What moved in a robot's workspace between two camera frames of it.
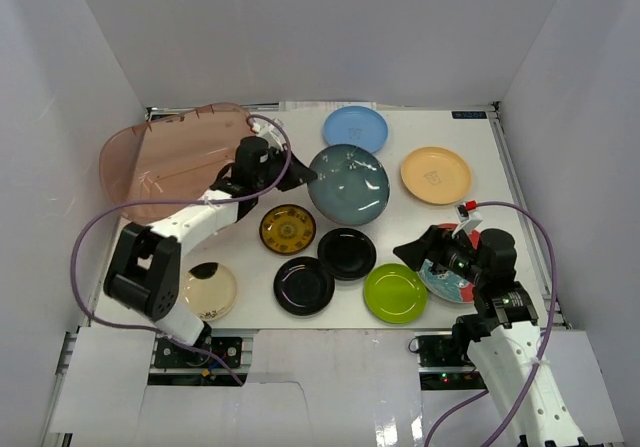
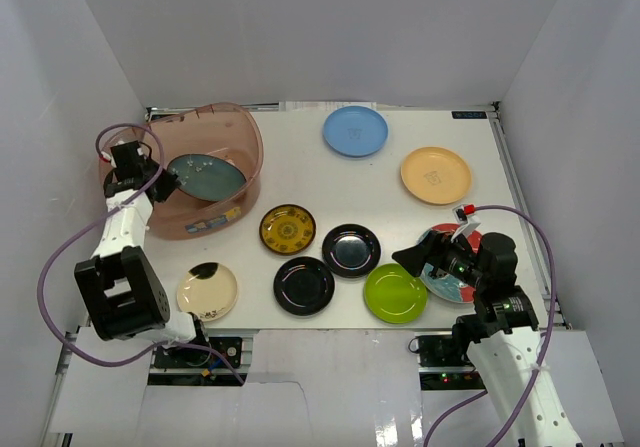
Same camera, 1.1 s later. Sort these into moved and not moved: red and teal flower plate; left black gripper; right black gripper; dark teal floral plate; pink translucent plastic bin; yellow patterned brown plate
Moved: dark teal floral plate; left black gripper
Not moved: yellow patterned brown plate; pink translucent plastic bin; right black gripper; red and teal flower plate
